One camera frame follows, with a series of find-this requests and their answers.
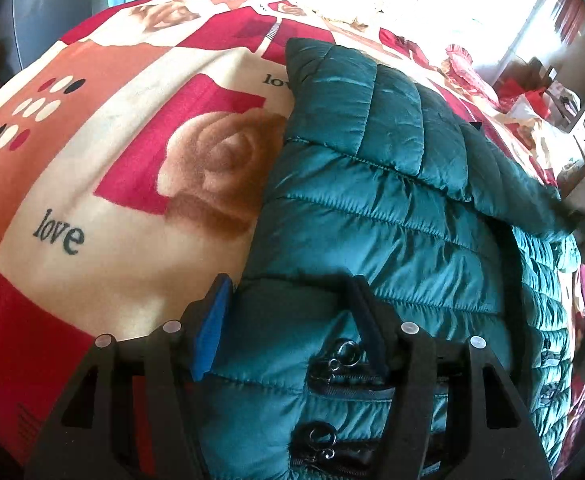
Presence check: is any teal quilted puffer jacket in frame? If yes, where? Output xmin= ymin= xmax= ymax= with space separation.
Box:
xmin=192 ymin=37 xmax=583 ymax=480

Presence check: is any red ruffled pillow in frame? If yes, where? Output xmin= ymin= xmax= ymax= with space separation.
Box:
xmin=443 ymin=45 xmax=498 ymax=106

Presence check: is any white pillow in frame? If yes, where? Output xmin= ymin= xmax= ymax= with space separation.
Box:
xmin=505 ymin=94 xmax=553 ymax=128

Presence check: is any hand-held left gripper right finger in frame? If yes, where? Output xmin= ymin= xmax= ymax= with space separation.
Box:
xmin=347 ymin=274 xmax=554 ymax=480

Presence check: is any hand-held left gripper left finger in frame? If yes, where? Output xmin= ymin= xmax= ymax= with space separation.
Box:
xmin=25 ymin=274 xmax=236 ymax=480

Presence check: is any rose printed blanket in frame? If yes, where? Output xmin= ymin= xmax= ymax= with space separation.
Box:
xmin=0 ymin=0 xmax=585 ymax=471

